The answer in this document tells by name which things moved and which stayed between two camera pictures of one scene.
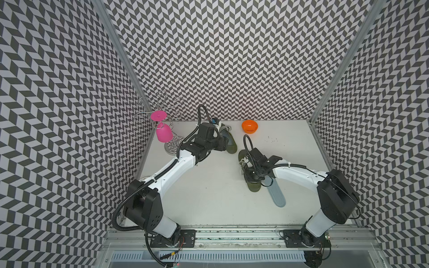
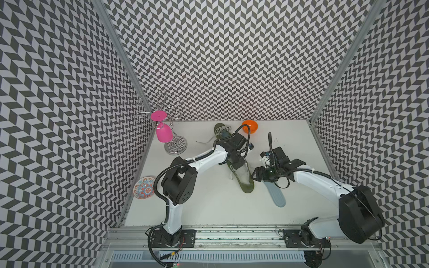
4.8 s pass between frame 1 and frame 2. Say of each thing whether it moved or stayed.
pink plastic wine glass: stayed
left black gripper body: moved
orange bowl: stayed
